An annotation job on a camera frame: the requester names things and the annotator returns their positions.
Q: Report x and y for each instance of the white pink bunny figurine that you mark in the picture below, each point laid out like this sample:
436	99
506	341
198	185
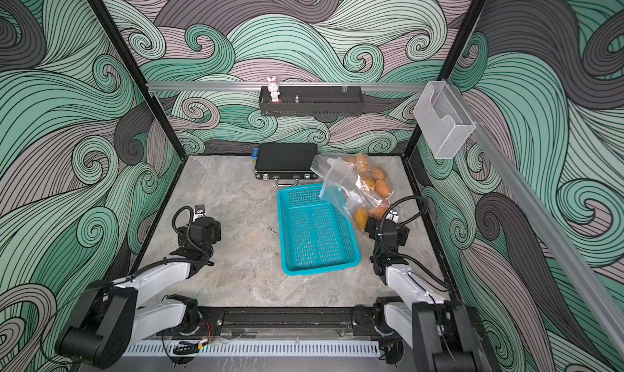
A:
273	89

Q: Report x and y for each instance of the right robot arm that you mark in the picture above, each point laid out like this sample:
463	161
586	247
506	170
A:
439	331

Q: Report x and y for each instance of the potato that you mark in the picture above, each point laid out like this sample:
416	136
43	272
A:
378	212
377	173
361	163
383	189
370	182
361	217

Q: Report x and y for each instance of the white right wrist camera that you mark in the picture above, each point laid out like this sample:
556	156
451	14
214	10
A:
393	215

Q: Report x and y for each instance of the black aluminium case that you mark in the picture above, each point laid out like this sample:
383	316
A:
285	163

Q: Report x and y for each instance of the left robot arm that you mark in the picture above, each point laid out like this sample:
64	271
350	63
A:
111	316

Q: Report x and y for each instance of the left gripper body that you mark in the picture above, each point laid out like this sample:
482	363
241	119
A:
216	235

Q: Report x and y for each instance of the white slotted cable duct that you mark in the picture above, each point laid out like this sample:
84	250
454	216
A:
260	348

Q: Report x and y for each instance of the clear blue-zipper bag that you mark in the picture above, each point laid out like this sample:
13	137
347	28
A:
354	175
346	204

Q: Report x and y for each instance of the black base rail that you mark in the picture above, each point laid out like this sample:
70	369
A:
360	320

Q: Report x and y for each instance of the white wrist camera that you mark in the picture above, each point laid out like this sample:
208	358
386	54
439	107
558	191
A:
393	215
199	212

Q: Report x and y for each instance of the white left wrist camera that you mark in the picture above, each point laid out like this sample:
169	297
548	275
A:
199	212

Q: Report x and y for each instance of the teal plastic basket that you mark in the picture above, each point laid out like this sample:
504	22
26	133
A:
315	237

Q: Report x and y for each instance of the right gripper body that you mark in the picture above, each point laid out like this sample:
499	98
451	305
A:
373	223

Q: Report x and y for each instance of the clear acrylic wall holder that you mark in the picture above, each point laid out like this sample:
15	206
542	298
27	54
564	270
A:
443	117

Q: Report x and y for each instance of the black wall shelf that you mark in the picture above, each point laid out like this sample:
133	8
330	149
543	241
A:
322	102

